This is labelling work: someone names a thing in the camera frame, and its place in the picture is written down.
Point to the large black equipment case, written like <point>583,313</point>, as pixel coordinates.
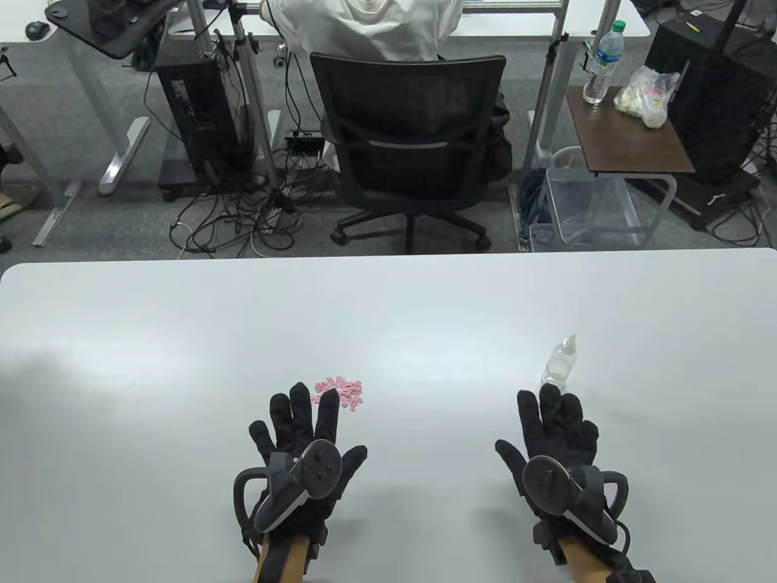
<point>710,79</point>

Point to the black computer tower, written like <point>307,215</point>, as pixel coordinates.
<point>194,115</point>

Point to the long white desk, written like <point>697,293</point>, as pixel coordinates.
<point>516,24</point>

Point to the pile of pink paper scraps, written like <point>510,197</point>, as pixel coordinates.
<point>343,392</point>

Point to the black hand tracker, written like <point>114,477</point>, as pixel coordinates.
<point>318,469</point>
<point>546,480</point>

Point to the black mesh office chair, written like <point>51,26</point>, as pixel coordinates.
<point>407,103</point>

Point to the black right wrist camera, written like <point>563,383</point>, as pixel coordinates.
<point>634,574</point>

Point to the black computer mouse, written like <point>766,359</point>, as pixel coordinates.
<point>37,28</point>

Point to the brown side table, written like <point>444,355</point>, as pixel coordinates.
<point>625,139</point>

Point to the plastic water bottle green cap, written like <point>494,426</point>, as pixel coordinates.
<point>601,67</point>

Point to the clear conical bottle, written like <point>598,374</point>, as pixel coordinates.
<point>559,363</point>

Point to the clear plastic bag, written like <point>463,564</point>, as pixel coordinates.
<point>643,94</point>

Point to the clear plastic bin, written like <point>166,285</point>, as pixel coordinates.
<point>576,206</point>

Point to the black left hand tracker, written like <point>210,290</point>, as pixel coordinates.
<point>318,469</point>

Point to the black desk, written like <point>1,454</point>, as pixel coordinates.
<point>73,18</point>

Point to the black power strip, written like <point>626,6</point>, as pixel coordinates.
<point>303,144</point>

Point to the person's right hand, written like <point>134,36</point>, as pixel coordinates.
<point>558,419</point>

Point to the person's left forearm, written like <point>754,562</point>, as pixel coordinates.
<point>294,560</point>

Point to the white desk with metal legs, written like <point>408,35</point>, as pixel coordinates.
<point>12,18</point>

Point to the person's left hand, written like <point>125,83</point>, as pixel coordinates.
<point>297,419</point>

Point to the black right hand tracker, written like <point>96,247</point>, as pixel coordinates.
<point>546,480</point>

